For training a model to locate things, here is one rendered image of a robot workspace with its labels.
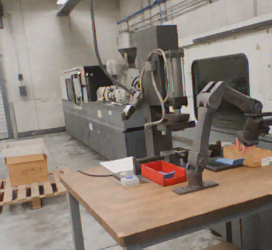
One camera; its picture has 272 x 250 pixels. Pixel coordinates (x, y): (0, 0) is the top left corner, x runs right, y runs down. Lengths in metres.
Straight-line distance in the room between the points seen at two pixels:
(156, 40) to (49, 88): 9.15
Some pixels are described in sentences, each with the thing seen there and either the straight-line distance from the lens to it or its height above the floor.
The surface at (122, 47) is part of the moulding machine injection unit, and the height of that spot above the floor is 1.92.
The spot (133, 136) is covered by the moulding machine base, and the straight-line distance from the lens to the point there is 5.07.
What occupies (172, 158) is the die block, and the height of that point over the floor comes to 0.96.
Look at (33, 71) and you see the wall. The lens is 10.99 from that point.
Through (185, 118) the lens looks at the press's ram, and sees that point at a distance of 1.92.
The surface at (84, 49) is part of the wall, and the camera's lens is 11.23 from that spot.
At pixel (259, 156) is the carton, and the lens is 2.00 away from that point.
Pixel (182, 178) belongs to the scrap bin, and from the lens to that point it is 1.69.
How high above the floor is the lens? 1.40
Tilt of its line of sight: 10 degrees down
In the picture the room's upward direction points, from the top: 5 degrees counter-clockwise
